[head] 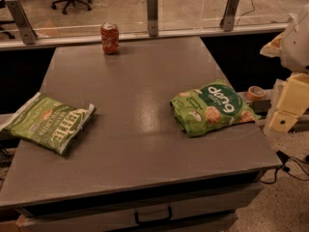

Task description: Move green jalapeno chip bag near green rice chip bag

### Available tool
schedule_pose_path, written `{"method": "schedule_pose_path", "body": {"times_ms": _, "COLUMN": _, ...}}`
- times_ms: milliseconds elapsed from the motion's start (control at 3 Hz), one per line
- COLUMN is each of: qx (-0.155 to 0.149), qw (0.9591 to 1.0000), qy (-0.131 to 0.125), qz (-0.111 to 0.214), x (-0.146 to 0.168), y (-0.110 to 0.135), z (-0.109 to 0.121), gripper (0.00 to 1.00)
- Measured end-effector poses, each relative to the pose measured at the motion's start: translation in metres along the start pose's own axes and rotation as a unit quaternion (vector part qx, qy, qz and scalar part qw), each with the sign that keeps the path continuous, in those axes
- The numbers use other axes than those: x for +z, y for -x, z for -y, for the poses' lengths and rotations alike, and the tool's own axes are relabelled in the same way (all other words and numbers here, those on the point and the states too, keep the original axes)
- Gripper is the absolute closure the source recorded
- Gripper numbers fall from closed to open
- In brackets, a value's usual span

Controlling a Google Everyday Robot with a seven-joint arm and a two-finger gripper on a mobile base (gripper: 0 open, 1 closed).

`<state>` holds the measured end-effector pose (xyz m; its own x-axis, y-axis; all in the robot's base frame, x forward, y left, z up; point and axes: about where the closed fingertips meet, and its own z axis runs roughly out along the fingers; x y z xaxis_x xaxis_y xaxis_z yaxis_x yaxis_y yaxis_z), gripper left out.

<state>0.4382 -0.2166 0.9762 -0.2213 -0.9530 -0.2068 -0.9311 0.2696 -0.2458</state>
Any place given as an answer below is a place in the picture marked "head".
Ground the grey drawer with black handle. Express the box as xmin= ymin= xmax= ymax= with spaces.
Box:
xmin=16 ymin=182 xmax=263 ymax=232

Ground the metal bracket post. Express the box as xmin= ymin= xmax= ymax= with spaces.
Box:
xmin=220 ymin=0 xmax=239 ymax=32
xmin=147 ymin=0 xmax=158 ymax=37
xmin=6 ymin=0 xmax=38 ymax=44

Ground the right metal bracket post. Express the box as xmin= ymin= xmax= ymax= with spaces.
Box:
xmin=220 ymin=0 xmax=239 ymax=32

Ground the green dang rice chip bag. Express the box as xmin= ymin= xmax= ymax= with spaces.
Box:
xmin=170 ymin=79 xmax=260 ymax=137

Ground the green jalapeno kettle chip bag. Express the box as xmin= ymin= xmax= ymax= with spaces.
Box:
xmin=0 ymin=92 xmax=96 ymax=156

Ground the orange tape roll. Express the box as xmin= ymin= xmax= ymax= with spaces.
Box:
xmin=247 ymin=86 xmax=266 ymax=102

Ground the left metal bracket post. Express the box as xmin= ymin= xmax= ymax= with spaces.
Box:
xmin=6 ymin=0 xmax=38 ymax=44

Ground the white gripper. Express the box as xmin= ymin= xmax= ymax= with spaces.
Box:
xmin=260 ymin=4 xmax=309 ymax=132

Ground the middle metal bracket post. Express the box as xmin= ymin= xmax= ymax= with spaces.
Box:
xmin=147 ymin=0 xmax=158 ymax=37

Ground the orange soda can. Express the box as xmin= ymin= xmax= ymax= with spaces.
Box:
xmin=100 ymin=23 xmax=119 ymax=54

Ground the black cable on floor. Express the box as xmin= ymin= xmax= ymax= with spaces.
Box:
xmin=260 ymin=150 xmax=309 ymax=186

